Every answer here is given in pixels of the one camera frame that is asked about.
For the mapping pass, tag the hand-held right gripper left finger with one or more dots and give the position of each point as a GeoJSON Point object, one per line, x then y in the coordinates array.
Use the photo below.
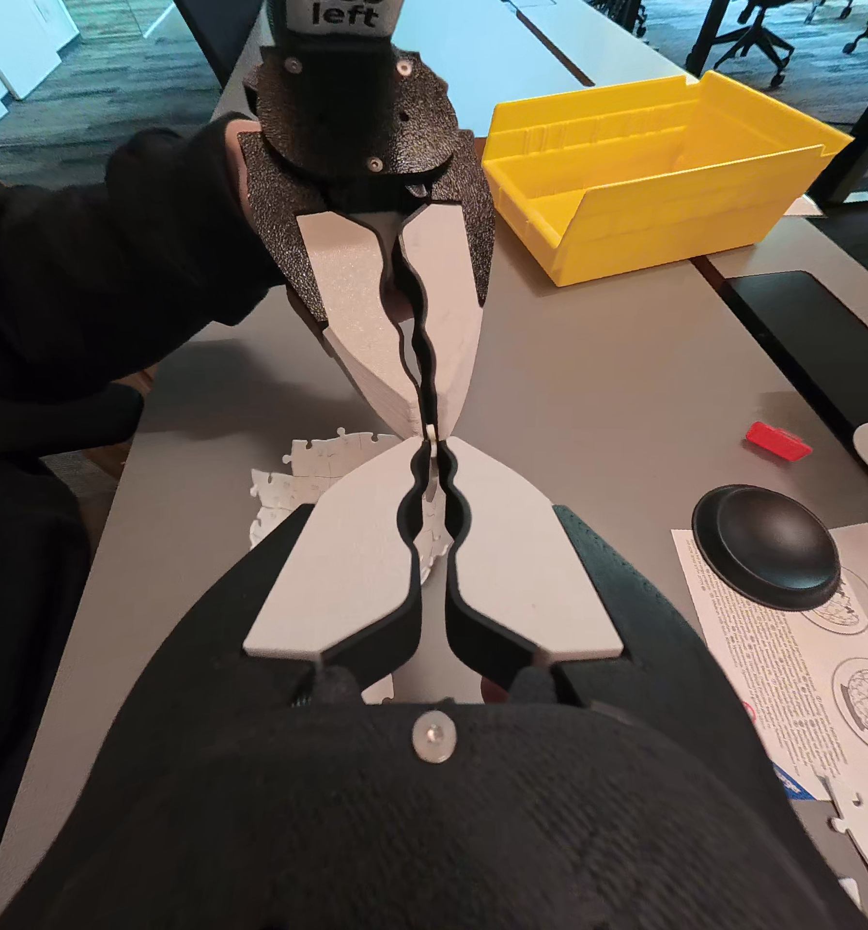
{"type": "Point", "coordinates": [332, 567]}

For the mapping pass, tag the pile of white puzzle pieces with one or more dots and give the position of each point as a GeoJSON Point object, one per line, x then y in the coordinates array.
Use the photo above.
{"type": "Point", "coordinates": [863, 828]}

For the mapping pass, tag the black round ball stand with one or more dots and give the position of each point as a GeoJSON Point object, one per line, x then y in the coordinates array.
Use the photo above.
{"type": "Point", "coordinates": [768, 545]}

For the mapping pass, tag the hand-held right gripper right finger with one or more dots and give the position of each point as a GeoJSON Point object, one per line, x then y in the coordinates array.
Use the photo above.
{"type": "Point", "coordinates": [528, 574]}

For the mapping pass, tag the colourful puzzle piece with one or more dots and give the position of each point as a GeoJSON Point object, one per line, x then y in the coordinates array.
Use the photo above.
{"type": "Point", "coordinates": [432, 465]}

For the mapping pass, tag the paper puzzle leaflet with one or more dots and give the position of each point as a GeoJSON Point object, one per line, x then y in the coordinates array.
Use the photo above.
{"type": "Point", "coordinates": [768, 668]}

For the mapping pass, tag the person's right hand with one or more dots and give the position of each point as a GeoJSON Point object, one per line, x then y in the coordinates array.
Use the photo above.
{"type": "Point", "coordinates": [493, 690]}

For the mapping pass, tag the white cabinet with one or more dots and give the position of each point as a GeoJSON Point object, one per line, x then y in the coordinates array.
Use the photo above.
{"type": "Point", "coordinates": [12, 51]}

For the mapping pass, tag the yellow plastic bin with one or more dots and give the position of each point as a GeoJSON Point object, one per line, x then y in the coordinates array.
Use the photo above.
{"type": "Point", "coordinates": [659, 167]}

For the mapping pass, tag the red plastic object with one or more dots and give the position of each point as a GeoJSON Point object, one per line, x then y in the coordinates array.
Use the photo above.
{"type": "Point", "coordinates": [779, 441]}

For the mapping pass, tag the dark desk hatch panel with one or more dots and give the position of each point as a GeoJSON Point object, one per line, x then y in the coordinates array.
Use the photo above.
{"type": "Point", "coordinates": [819, 349]}

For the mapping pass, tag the person's dark trousers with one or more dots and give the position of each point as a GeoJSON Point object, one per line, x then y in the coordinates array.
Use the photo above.
{"type": "Point", "coordinates": [12, 654]}

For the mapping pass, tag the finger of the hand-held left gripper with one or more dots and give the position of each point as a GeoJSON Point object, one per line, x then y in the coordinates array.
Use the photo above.
{"type": "Point", "coordinates": [354, 305]}
{"type": "Point", "coordinates": [448, 290]}

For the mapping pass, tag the partly built puzzle ball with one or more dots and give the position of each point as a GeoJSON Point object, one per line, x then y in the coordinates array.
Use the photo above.
{"type": "Point", "coordinates": [310, 472]}

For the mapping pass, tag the long white desk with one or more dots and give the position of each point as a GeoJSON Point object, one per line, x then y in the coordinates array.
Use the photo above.
{"type": "Point", "coordinates": [477, 43]}

